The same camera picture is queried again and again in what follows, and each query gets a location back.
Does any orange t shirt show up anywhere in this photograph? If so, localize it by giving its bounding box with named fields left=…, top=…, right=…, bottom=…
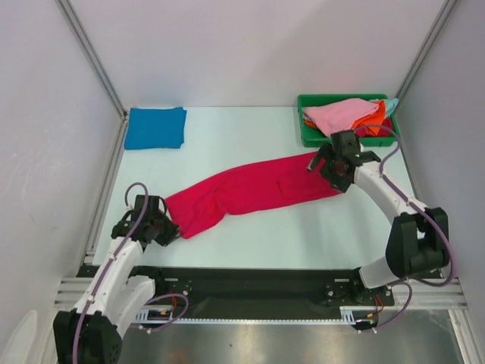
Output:
left=303, top=98, right=386, bottom=137

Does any slotted cable duct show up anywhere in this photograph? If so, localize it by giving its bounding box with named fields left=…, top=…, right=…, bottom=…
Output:
left=132, top=306, right=380, bottom=326

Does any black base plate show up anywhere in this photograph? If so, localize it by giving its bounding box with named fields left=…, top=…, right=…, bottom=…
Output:
left=131, top=265, right=397, bottom=320

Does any aluminium front rail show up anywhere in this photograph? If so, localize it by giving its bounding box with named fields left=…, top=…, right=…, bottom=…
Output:
left=54, top=278, right=468, bottom=310

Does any right aluminium frame post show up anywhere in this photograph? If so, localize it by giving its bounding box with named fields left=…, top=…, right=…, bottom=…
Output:
left=396, top=0, right=461, bottom=99

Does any folded blue t shirt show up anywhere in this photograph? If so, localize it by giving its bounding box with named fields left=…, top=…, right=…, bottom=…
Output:
left=124, top=107, right=187, bottom=150

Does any light blue t shirt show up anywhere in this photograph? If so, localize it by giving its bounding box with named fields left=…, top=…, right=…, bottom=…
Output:
left=371, top=98, right=399, bottom=118

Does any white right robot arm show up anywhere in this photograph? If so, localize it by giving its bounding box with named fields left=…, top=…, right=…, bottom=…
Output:
left=308, top=130, right=455, bottom=304

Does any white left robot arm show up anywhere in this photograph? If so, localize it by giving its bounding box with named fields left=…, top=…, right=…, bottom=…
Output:
left=53, top=195, right=189, bottom=363

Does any left aluminium frame post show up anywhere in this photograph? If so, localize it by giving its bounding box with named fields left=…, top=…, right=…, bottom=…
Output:
left=55, top=0, right=127, bottom=120

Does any aluminium frame post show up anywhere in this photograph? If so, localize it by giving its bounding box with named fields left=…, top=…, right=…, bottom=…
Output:
left=55, top=0, right=127, bottom=120
left=396, top=0, right=461, bottom=99

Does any green plastic bin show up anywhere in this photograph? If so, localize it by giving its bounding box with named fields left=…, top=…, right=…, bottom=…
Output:
left=297, top=94, right=399, bottom=147

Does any magenta t shirt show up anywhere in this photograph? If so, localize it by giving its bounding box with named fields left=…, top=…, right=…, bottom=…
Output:
left=165, top=152, right=340, bottom=239

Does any dark red t shirt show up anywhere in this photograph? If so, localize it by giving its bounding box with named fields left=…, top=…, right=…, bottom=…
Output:
left=352, top=118, right=393, bottom=138

